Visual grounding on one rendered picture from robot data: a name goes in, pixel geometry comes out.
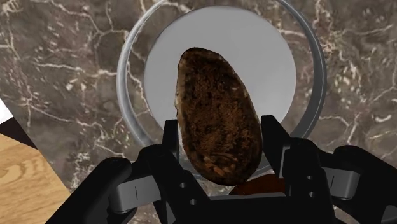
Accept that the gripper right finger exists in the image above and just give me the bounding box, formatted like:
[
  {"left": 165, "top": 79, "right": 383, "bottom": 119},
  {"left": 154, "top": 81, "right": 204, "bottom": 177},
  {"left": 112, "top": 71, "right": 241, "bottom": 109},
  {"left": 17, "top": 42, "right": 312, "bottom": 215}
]
[{"left": 261, "top": 115, "right": 397, "bottom": 224}]

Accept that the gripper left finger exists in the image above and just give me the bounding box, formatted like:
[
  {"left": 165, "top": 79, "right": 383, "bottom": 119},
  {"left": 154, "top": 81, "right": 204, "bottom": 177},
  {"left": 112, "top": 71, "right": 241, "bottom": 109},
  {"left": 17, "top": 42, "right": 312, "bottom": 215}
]
[{"left": 45, "top": 119, "right": 212, "bottom": 224}]

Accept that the small brown object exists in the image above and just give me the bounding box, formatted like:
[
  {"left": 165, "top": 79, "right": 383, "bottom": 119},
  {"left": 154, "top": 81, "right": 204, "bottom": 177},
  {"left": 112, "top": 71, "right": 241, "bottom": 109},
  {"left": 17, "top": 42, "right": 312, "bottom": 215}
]
[{"left": 229, "top": 174, "right": 286, "bottom": 196}]

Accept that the clear glass bowl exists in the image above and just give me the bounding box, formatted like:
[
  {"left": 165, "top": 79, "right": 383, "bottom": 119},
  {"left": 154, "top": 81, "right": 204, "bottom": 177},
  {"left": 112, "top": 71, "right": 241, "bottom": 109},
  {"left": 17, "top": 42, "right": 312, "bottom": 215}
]
[{"left": 116, "top": 0, "right": 328, "bottom": 181}]

